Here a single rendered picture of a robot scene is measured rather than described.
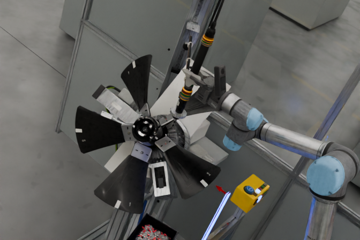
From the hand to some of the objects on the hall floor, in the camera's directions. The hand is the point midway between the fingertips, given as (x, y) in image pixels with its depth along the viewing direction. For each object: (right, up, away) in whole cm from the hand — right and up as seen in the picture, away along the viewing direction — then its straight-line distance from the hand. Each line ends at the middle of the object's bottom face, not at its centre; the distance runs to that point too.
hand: (188, 68), depth 187 cm
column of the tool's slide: (-43, -86, +142) cm, 172 cm away
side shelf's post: (-23, -104, +127) cm, 166 cm away
